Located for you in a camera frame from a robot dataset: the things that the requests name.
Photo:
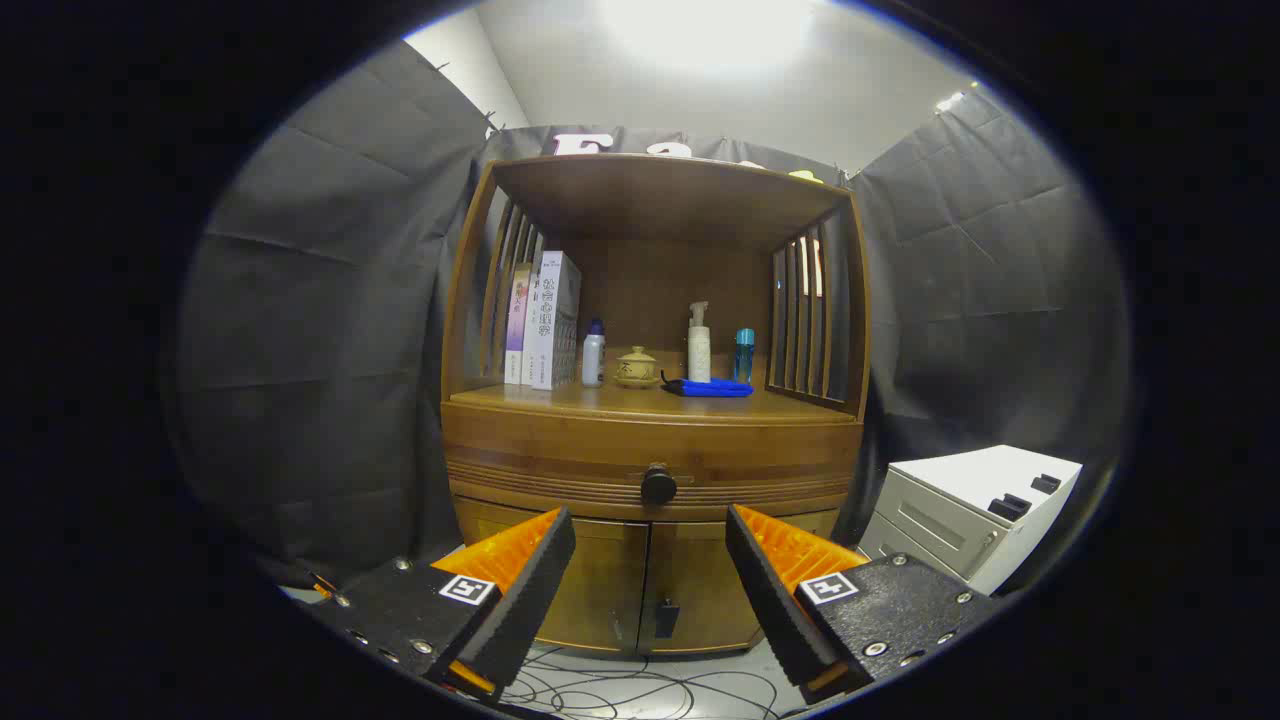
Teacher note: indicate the white pump bottle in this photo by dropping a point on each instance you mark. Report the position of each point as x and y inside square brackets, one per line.
[699, 350]

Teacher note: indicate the yellow lidded teacup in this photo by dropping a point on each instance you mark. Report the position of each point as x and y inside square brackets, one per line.
[636, 367]

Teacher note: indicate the clear blue bottle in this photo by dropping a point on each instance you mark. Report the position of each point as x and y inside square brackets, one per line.
[745, 358]

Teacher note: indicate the thin purple book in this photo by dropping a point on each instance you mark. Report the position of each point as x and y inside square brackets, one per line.
[517, 330]

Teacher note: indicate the orange black tool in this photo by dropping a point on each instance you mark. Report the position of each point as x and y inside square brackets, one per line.
[325, 587]

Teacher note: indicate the white plastic drawer unit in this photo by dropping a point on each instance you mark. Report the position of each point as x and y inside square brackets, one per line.
[960, 500]

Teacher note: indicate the wooden countertop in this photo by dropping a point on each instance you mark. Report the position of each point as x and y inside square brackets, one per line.
[640, 402]

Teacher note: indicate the wooden cabinet door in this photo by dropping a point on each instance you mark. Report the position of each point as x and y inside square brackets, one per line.
[600, 580]
[700, 580]

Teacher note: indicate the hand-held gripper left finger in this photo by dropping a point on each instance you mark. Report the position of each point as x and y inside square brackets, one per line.
[530, 590]

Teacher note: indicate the thick white book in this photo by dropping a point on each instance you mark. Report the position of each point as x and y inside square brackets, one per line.
[550, 320]

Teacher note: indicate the black drawer knob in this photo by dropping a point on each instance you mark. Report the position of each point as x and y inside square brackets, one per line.
[658, 487]

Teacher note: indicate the wooden cabinet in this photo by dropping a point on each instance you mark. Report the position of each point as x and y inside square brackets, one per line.
[650, 190]

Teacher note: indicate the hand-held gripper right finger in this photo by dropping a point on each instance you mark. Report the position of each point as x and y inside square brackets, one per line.
[775, 600]

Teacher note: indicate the wooden drawer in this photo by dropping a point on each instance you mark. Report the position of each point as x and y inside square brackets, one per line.
[560, 450]

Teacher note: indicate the white bottle blue cap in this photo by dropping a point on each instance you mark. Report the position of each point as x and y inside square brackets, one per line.
[593, 358]

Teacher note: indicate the blue folded cloth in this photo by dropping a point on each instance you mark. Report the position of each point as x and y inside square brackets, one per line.
[712, 388]

